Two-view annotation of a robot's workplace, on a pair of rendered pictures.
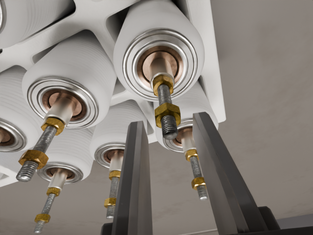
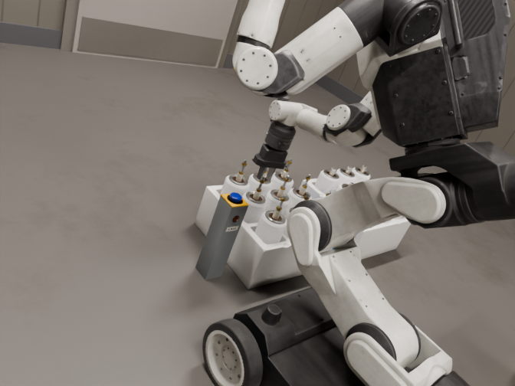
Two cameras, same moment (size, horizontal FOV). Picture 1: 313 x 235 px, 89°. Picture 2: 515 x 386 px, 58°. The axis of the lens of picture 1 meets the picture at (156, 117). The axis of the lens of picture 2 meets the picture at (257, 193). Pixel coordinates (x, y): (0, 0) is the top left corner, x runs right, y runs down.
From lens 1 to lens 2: 1.55 m
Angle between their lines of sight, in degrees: 30
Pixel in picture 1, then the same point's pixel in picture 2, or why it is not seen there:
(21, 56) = not seen: hidden behind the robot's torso
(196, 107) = (237, 189)
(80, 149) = (275, 185)
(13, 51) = not seen: hidden behind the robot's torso
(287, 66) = (135, 220)
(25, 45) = not seen: hidden behind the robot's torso
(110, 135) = (265, 186)
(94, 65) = (270, 206)
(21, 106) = (293, 200)
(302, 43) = (135, 230)
